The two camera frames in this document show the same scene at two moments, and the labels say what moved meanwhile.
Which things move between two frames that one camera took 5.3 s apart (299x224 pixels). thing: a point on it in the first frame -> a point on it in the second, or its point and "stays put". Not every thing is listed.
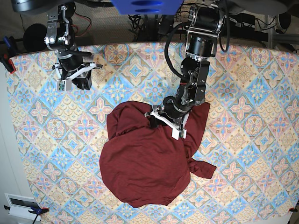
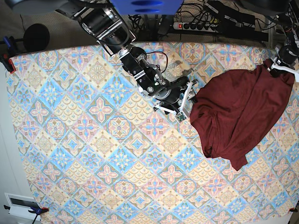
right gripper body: [174, 107] -> [286, 55]
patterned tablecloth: [250, 132] stays put
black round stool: [33, 38] stays put
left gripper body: [83, 80] -> [171, 97]
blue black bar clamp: [36, 211] stays put
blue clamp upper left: [7, 41] stays put
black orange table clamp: [7, 62] stays put
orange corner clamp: [293, 209] stays put
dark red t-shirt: [144, 165] -> [234, 109]
